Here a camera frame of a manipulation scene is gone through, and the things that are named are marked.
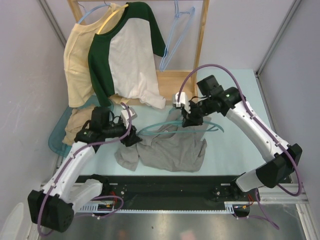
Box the beige t-shirt in basket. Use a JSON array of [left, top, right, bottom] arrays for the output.
[[62, 104, 96, 146]]

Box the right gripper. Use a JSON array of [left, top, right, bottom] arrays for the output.
[[181, 97, 214, 127]]

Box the lavender wire hanger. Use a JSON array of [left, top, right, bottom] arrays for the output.
[[159, 6, 196, 72]]

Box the yellow hanger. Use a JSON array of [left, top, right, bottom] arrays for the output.
[[97, 4, 129, 35]]

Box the left white cable duct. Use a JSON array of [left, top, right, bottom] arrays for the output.
[[78, 202, 115, 214]]

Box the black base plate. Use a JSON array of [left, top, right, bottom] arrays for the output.
[[89, 175, 260, 217]]

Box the blue wire hanger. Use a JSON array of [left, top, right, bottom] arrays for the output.
[[162, 0, 180, 61]]

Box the wooden clothes rack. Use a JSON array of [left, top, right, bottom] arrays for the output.
[[67, 0, 210, 105]]

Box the light blue hanger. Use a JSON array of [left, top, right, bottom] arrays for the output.
[[77, 1, 111, 24]]

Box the purple cable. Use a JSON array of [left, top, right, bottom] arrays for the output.
[[177, 64, 303, 197], [37, 101, 134, 237]]

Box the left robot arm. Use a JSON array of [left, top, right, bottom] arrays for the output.
[[27, 103, 141, 237]]

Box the right white cable duct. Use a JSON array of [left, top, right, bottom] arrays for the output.
[[224, 202, 235, 215]]

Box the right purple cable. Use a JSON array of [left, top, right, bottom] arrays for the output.
[[177, 64, 303, 197]]

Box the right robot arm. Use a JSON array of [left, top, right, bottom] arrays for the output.
[[172, 75, 302, 201]]

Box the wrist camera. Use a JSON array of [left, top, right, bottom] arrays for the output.
[[172, 92, 190, 109], [120, 105, 138, 128]]

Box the teal hanger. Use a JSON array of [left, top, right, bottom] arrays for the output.
[[138, 108, 225, 136]]

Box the white cable duct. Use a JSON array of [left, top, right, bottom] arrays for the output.
[[78, 202, 115, 214], [224, 202, 235, 215]]

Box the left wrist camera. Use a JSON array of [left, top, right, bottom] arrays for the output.
[[120, 105, 138, 128]]

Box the teal plastic basket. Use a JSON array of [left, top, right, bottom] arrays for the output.
[[47, 94, 115, 158]]

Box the cream yellow t-shirt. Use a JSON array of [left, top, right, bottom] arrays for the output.
[[63, 3, 125, 108]]

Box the green and white raglan shirt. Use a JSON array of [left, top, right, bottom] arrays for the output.
[[88, 1, 166, 109]]

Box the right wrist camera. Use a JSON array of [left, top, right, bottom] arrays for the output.
[[172, 92, 190, 109]]

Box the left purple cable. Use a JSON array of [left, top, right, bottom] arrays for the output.
[[37, 101, 134, 237]]

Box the grey t-shirt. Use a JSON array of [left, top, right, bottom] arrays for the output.
[[114, 123, 208, 172]]

